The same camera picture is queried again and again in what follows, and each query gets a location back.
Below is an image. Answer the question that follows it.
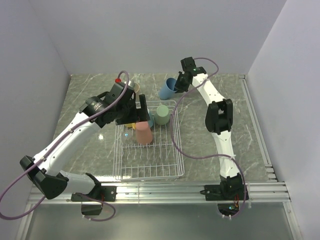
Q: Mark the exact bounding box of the clear faceted drinking glass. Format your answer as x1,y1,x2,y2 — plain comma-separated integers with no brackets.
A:
121,130,135,148

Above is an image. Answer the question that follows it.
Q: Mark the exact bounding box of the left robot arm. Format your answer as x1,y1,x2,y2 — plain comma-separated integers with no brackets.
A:
20,82,150,201

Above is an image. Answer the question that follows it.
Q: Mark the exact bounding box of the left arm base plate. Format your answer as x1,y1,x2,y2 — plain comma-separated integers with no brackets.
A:
70,185,117,202

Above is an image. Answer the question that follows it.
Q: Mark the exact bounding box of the yellow ceramic mug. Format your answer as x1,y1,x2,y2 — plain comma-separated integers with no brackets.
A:
124,122,136,130

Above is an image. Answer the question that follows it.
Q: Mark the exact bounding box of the salmon pink plastic tumbler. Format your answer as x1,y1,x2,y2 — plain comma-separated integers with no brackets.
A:
135,121,153,145

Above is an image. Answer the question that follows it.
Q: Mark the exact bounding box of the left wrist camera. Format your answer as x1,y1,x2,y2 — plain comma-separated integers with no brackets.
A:
115,78,140,94

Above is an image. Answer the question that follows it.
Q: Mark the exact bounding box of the white wire dish rack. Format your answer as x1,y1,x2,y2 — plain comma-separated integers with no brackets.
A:
112,100,185,181

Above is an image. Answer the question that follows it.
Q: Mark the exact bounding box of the light blue ceramic mug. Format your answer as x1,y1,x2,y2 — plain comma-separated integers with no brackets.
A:
148,110,154,128

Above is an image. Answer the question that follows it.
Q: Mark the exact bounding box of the blue plastic tumbler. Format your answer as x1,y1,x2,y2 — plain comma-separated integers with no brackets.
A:
158,77,177,100

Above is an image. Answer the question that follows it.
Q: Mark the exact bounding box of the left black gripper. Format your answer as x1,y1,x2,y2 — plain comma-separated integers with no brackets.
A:
116,94,150,126

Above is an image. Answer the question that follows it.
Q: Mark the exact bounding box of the green plastic tumbler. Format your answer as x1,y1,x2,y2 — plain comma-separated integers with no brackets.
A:
153,105,170,126

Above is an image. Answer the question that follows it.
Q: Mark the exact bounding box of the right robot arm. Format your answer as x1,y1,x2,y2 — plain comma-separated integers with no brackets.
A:
174,57,248,201

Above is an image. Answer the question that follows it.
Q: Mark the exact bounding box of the aluminium mounting rail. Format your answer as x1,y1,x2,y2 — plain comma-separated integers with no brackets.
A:
27,182,292,205

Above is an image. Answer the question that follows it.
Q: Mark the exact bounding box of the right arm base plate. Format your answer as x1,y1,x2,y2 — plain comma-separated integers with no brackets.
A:
200,184,245,201

